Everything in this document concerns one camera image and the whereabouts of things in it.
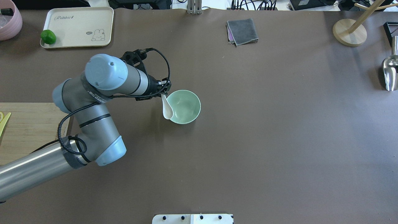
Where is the cream rabbit tray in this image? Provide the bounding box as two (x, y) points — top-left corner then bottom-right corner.
(40, 7), (114, 49)

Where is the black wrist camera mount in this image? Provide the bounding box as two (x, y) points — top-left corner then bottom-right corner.
(120, 49), (149, 74)

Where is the metal ice scoop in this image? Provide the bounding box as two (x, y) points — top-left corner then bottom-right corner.
(382, 36), (398, 91)

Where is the light green ceramic bowl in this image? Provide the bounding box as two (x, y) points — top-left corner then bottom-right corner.
(166, 90), (201, 124)

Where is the folded grey cloth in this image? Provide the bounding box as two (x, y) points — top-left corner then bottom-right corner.
(226, 18), (259, 46)

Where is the wooden cutting board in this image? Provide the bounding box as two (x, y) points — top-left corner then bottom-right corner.
(0, 102), (67, 165)

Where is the white ceramic spoon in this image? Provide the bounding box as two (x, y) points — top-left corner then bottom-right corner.
(161, 94), (174, 120)

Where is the yellow plastic knife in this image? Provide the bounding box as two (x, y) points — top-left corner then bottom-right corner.
(0, 112), (12, 137)

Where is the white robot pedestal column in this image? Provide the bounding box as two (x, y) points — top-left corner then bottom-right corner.
(152, 213), (234, 224)

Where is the steel muddler black tip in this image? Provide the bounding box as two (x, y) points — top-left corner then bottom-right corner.
(0, 8), (14, 16)

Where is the green lime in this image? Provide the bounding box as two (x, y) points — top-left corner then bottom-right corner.
(40, 30), (57, 44)

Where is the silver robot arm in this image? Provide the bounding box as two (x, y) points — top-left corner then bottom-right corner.
(0, 48), (171, 203)

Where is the wooden mug tree stand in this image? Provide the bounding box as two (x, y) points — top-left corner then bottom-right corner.
(332, 0), (398, 47)

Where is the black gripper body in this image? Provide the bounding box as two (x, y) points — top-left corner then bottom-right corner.
(146, 75), (160, 98)

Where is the aluminium frame post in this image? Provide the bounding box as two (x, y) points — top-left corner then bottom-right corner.
(187, 0), (203, 15)

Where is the pink bowl with ice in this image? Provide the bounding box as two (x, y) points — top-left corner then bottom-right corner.
(0, 0), (23, 41)

